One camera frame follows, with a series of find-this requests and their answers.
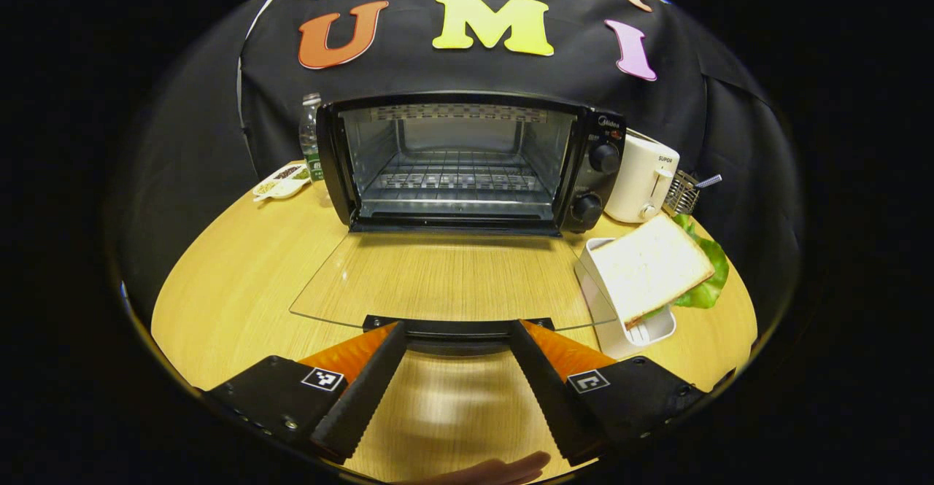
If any toast sandwich with lettuce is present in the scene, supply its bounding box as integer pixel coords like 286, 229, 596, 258
590, 213, 730, 330

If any white divided snack plate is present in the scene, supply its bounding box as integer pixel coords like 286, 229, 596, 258
252, 164, 313, 202

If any white toaster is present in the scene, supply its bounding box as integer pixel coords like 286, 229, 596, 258
604, 131, 681, 224

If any black backdrop cloth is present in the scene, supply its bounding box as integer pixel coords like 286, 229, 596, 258
120, 0, 803, 325

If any black electric oven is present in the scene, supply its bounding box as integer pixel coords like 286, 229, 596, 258
290, 91, 628, 358

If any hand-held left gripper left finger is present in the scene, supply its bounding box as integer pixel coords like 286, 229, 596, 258
204, 322, 407, 464

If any clear plastic water bottle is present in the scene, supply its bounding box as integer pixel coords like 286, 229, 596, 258
299, 93, 325, 183

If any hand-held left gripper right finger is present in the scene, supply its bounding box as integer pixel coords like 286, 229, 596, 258
509, 319, 707, 467

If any wire utensil basket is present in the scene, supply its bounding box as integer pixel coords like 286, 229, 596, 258
663, 170, 700, 216

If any white rectangular tray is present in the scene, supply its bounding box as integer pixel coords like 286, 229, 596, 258
574, 237, 677, 360

